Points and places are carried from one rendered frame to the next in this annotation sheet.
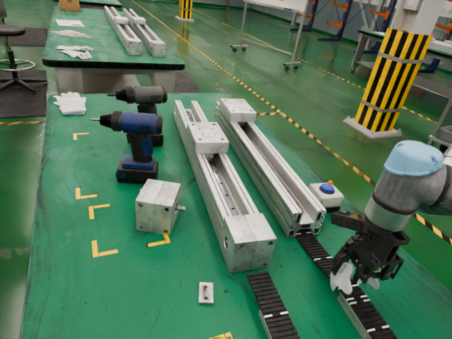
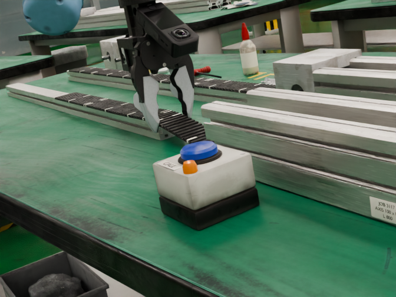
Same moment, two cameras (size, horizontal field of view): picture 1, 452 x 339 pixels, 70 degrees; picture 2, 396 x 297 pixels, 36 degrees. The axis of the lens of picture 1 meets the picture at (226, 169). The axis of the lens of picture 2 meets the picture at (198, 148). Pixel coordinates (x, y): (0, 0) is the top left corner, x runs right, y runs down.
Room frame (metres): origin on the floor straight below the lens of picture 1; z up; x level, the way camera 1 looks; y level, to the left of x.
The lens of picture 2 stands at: (1.46, -0.41, 1.03)
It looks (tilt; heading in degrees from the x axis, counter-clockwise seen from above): 16 degrees down; 172
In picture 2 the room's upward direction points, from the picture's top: 11 degrees counter-clockwise
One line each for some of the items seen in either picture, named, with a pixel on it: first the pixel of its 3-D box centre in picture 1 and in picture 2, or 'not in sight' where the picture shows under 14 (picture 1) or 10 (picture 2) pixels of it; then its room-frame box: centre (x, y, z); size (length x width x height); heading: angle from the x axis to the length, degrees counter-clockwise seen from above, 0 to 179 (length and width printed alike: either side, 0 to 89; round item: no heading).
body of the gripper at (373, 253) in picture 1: (374, 245); (147, 33); (0.49, -0.31, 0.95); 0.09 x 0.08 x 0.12; 20
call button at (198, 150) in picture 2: (327, 188); (199, 154); (0.84, -0.32, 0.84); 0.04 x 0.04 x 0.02
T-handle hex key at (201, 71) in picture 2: not in sight; (207, 74); (0.02, -0.14, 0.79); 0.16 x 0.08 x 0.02; 12
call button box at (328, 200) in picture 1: (321, 197); (211, 180); (0.84, -0.31, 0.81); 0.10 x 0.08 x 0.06; 110
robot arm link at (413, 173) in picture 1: (408, 176); not in sight; (0.49, -0.31, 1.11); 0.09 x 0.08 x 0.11; 75
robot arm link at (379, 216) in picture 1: (389, 211); not in sight; (0.49, -0.31, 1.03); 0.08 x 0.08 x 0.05
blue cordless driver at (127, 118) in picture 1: (128, 146); not in sight; (0.83, 0.30, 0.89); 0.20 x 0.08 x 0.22; 99
